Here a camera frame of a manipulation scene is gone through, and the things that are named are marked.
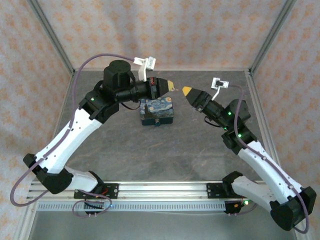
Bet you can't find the starry night print box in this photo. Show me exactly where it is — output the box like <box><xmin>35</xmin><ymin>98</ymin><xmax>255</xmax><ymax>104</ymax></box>
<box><xmin>139</xmin><ymin>97</ymin><xmax>175</xmax><ymax>127</ymax></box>

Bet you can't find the thin aluminium rear bar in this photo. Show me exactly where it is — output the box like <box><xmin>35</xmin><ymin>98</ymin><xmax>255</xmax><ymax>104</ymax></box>
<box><xmin>73</xmin><ymin>67</ymin><xmax>251</xmax><ymax>72</ymax></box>

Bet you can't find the grey metal lower panel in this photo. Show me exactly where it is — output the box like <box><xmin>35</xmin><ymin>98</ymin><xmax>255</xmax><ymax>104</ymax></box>
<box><xmin>29</xmin><ymin>211</ymin><xmax>299</xmax><ymax>240</ymax></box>

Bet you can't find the aluminium table side rail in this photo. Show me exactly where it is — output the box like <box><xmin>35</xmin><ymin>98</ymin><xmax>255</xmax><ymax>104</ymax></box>
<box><xmin>51</xmin><ymin>71</ymin><xmax>76</xmax><ymax>143</ymax></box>
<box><xmin>245</xmin><ymin>69</ymin><xmax>281</xmax><ymax>166</ymax></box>

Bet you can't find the aluminium corner post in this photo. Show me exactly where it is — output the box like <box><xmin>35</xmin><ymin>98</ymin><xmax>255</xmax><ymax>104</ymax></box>
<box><xmin>26</xmin><ymin>0</ymin><xmax>76</xmax><ymax>76</ymax></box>
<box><xmin>249</xmin><ymin>0</ymin><xmax>298</xmax><ymax>74</ymax></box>

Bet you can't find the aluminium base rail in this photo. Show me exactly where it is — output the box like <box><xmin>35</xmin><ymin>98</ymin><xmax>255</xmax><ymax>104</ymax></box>
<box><xmin>27</xmin><ymin>180</ymin><xmax>272</xmax><ymax>201</ymax></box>

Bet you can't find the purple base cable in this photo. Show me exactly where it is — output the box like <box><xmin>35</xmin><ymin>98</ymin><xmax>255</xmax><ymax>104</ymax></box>
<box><xmin>229</xmin><ymin>201</ymin><xmax>259</xmax><ymax>217</ymax></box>
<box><xmin>71</xmin><ymin>189</ymin><xmax>112</xmax><ymax>219</ymax></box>

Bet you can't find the slotted grey cable duct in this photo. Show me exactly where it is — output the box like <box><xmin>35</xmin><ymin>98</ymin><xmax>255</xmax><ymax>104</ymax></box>
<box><xmin>37</xmin><ymin>202</ymin><xmax>227</xmax><ymax>213</ymax></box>

